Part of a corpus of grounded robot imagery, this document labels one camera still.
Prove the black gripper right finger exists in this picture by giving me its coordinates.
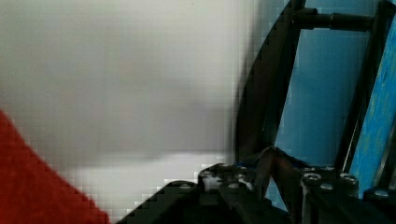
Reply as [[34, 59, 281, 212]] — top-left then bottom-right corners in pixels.
[[264, 147, 311, 224]]

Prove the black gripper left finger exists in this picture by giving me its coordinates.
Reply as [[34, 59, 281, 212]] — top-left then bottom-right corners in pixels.
[[198, 163, 265, 224]]

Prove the black oven door handle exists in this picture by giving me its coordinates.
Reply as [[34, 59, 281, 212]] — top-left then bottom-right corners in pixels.
[[235, 0, 395, 172]]

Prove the black toaster oven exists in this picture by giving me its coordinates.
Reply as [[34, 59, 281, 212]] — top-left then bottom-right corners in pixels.
[[264, 0, 396, 213]]

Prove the red ketchup bottle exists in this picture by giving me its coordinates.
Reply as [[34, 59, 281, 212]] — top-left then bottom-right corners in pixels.
[[0, 114, 110, 224]]

